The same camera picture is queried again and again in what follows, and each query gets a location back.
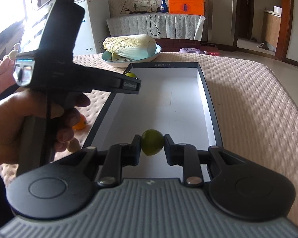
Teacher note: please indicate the grey white cardboard box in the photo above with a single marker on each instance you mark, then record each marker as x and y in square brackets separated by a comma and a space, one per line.
[173, 100]

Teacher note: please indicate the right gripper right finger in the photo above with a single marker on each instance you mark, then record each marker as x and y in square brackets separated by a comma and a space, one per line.
[184, 155]

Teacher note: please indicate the tv stand with cloth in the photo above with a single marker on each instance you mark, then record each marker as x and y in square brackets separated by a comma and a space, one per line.
[158, 25]

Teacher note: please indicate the light blue plate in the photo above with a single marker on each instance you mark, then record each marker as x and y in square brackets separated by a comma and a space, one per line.
[122, 61]

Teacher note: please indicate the white chest freezer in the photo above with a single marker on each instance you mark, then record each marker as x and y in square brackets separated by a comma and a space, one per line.
[94, 29]

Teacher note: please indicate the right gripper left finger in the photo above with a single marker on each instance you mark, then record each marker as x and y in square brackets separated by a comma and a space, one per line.
[115, 159]

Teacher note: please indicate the napa cabbage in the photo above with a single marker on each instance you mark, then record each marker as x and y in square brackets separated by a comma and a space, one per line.
[125, 45]

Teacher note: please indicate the green fruit with stem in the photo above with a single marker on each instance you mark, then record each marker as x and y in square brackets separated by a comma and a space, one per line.
[130, 74]

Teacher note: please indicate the blue glass bottle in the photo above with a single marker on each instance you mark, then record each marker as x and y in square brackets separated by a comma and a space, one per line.
[163, 7]

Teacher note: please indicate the pink plush toy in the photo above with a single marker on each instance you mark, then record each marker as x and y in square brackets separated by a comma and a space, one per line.
[7, 69]

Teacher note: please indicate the orange kumquat fruit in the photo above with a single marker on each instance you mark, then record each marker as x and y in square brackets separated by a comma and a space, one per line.
[81, 124]

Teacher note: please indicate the brown kiwi like fruit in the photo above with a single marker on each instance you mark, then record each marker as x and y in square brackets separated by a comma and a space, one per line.
[74, 145]

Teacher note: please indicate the purple toy on floor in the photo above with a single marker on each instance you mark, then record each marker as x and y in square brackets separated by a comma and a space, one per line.
[190, 50]

